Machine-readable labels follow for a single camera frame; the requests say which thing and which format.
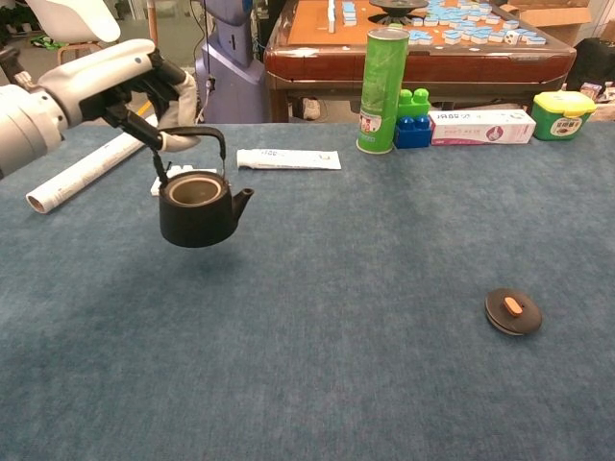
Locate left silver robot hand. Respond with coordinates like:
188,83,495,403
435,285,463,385
37,38,202,154

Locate black cast iron teapot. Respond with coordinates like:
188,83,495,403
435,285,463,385
152,126,256,250

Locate black lid orange knob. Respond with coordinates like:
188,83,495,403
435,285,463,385
484,287,544,336

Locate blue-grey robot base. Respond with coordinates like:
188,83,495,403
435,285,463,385
194,0,266,125

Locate green container yellow lid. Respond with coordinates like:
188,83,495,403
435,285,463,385
530,89,599,142

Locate white chair wooden legs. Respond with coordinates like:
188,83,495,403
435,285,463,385
26,0,121,66

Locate wooden pole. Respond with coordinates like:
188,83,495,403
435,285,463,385
147,0,160,47

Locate white paper roll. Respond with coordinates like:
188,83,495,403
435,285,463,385
25,114,160,215

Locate white plastic block plate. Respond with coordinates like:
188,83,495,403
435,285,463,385
150,164,218,197

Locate white toothpaste tube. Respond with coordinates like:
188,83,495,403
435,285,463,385
235,148,343,171

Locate brown mahjong table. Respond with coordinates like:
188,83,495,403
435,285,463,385
263,0,578,124

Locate green cylindrical can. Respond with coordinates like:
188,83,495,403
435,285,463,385
356,27,411,156

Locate black round disc stand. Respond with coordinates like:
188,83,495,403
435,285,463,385
368,0,431,26

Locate green toy brick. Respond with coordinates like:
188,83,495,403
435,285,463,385
396,87,431,120

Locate blue felt table mat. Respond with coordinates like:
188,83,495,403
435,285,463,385
0,122,615,461

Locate blue toy brick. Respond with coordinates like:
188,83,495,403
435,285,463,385
393,114,433,150

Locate white toothpaste box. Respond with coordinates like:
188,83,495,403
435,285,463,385
428,109,537,147

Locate brown cardboard box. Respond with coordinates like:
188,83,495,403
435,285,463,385
499,0,593,47

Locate black bag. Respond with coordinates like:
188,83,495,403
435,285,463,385
566,36,615,92

